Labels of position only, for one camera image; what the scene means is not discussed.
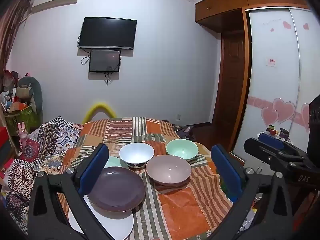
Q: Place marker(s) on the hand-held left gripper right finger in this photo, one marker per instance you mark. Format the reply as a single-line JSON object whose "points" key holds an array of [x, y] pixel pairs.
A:
{"points": [[225, 165]]}

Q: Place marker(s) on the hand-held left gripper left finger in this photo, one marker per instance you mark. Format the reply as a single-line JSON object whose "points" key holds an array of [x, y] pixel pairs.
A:
{"points": [[95, 170]]}

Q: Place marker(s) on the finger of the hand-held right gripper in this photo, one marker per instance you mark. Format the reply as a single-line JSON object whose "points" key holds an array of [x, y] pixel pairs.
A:
{"points": [[262, 150], [271, 138]]}

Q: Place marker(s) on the mint green plate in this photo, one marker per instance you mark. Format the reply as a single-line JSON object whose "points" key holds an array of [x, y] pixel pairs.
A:
{"points": [[113, 162]]}

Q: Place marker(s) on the purple plate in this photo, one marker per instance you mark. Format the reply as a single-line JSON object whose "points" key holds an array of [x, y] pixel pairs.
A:
{"points": [[117, 188]]}

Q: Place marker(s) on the white bowl with dark spots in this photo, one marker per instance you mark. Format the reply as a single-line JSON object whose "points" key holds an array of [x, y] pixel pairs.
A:
{"points": [[136, 153]]}

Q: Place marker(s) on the mint green bowl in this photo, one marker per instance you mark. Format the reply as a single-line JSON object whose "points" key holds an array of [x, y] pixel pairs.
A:
{"points": [[181, 148]]}

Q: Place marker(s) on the pink bowl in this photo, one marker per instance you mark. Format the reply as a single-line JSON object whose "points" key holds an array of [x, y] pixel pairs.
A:
{"points": [[168, 170]]}

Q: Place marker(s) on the white plate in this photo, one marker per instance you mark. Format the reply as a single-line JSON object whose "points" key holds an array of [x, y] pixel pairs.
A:
{"points": [[117, 222]]}

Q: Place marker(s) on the small dark jar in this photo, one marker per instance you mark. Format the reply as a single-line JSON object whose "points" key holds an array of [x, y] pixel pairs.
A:
{"points": [[284, 133]]}

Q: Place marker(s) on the patterned patchwork blanket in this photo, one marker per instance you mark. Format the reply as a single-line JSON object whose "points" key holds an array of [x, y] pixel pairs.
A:
{"points": [[50, 142]]}

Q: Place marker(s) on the striped patchwork tablecloth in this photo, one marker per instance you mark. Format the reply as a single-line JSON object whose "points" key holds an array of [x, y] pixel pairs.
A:
{"points": [[190, 205]]}

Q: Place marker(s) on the yellow fuzzy hoop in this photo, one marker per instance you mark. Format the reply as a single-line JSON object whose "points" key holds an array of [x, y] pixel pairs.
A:
{"points": [[100, 106]]}

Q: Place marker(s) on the dark wooden door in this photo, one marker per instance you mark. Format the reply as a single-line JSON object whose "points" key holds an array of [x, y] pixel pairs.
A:
{"points": [[230, 80]]}

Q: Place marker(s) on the pink rabbit toy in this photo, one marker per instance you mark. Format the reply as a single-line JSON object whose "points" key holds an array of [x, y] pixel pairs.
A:
{"points": [[23, 132]]}

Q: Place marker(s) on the green box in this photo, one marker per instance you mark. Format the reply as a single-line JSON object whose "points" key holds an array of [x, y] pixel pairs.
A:
{"points": [[25, 117]]}

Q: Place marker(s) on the red box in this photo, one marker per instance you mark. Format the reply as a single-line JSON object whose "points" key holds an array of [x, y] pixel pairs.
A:
{"points": [[5, 133]]}

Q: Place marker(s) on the grey plush toy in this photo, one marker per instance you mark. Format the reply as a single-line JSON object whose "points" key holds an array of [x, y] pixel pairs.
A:
{"points": [[35, 90]]}

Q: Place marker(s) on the small black monitor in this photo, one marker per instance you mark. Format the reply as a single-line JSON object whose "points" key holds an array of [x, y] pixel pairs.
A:
{"points": [[105, 61]]}

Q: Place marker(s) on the pile of stuffed toys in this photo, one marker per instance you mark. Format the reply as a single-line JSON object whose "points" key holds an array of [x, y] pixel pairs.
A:
{"points": [[8, 90]]}

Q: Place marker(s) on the wooden wardrobe with white doors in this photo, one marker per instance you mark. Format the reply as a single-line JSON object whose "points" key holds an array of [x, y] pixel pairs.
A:
{"points": [[225, 7]]}

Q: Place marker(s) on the striped curtain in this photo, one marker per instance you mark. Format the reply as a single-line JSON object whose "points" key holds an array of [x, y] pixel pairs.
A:
{"points": [[10, 30]]}

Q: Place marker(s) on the black wall television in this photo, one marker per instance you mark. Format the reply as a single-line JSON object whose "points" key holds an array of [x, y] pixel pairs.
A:
{"points": [[107, 32]]}

